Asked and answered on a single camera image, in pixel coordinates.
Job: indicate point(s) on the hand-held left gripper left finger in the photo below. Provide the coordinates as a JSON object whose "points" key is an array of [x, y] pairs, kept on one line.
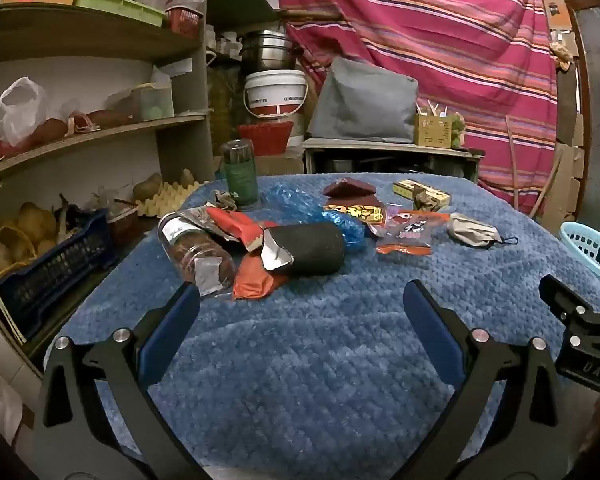
{"points": [[172, 320]]}

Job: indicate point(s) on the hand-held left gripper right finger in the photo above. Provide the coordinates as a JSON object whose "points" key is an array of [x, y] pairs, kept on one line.
{"points": [[432, 327]]}

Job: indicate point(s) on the light blue plastic basket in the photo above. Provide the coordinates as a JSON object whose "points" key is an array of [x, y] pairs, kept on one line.
{"points": [[580, 240]]}

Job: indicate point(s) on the red snack bag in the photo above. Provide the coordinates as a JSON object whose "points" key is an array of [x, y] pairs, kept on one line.
{"points": [[230, 222]]}

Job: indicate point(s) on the clear jar with white label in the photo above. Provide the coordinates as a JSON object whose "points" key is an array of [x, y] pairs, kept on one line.
{"points": [[190, 255]]}

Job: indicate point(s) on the stack of folded cardboard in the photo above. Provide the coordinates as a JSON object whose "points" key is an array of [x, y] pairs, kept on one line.
{"points": [[565, 185]]}

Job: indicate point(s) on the orange plastic bag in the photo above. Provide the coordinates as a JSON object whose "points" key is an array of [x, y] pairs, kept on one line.
{"points": [[252, 280]]}

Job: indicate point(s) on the orange snack packet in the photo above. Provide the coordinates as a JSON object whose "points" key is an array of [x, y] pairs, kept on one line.
{"points": [[410, 232]]}

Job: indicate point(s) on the brown foil packet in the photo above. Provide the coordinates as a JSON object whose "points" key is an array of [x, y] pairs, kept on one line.
{"points": [[197, 220]]}

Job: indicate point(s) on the small red plastic basket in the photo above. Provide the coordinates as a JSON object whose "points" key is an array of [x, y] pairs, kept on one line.
{"points": [[122, 227], [182, 22]]}

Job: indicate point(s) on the grey face mask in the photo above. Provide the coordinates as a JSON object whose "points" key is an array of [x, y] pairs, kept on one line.
{"points": [[472, 230]]}

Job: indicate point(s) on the yellow egg tray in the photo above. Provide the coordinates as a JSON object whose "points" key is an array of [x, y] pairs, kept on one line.
{"points": [[172, 197]]}

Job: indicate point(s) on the dark blue plastic crate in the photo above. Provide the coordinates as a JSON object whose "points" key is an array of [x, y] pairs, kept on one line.
{"points": [[55, 270]]}

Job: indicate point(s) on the crumpled brown paper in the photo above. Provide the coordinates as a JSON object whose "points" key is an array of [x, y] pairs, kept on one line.
{"points": [[225, 200], [425, 199]]}

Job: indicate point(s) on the wooden stick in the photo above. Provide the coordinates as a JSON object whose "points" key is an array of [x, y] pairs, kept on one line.
{"points": [[514, 160]]}

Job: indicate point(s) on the yellow cartoon snack packet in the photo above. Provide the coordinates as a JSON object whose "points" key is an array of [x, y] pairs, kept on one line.
{"points": [[355, 212]]}

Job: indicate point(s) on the yellow patterned box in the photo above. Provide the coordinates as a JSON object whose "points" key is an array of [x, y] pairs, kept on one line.
{"points": [[404, 189]]}

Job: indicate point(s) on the clear bottle with green label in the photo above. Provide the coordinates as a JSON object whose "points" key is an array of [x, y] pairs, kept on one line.
{"points": [[240, 175]]}

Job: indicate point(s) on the dark red pouch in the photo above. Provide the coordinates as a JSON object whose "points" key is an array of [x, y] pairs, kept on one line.
{"points": [[347, 189]]}

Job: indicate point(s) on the yellow mesh bag of potatoes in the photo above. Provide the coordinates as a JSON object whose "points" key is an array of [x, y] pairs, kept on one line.
{"points": [[27, 225]]}

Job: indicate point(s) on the blue plastic bag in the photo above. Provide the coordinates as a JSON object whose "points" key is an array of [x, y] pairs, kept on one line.
{"points": [[300, 202]]}

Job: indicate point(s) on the plain cardboard box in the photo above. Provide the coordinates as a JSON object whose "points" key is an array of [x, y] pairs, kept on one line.
{"points": [[275, 166]]}

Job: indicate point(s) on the low wooden table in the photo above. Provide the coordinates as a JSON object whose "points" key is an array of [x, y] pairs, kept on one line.
{"points": [[380, 147]]}

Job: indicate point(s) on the yellow slotted holder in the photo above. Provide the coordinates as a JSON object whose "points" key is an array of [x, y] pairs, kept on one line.
{"points": [[432, 132]]}

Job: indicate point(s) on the small green plant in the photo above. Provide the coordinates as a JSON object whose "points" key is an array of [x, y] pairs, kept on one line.
{"points": [[457, 130]]}

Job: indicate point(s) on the red woven basket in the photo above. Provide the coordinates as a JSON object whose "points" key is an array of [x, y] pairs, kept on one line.
{"points": [[265, 137]]}

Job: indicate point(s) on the sweet potato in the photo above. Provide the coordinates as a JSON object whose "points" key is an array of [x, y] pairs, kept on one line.
{"points": [[47, 130], [110, 116]]}

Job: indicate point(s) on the yellow oil bottle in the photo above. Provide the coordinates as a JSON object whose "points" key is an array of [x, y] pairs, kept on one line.
{"points": [[222, 110]]}

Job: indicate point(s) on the clear plastic container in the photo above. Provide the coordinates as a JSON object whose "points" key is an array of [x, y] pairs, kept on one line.
{"points": [[152, 102]]}

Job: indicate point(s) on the grey cushion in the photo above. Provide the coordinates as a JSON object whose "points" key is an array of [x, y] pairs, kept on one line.
{"points": [[362, 102]]}

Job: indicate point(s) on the white plastic bucket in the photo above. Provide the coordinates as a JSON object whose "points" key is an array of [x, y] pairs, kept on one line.
{"points": [[275, 92]]}

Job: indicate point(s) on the white plastic bag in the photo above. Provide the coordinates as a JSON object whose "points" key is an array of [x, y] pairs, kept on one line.
{"points": [[22, 115]]}

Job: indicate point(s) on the brown cardboard box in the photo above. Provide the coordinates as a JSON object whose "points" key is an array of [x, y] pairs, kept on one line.
{"points": [[555, 0]]}

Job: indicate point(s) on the steel pot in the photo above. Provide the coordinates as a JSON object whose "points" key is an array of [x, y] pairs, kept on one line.
{"points": [[267, 50]]}

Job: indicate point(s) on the pink striped cloth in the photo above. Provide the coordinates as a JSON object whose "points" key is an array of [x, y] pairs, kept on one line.
{"points": [[430, 25]]}

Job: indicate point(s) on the wooden shelf unit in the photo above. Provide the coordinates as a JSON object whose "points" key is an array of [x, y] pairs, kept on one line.
{"points": [[80, 35]]}

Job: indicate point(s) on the green plastic tray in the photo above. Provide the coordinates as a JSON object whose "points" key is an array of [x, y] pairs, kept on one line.
{"points": [[115, 5]]}

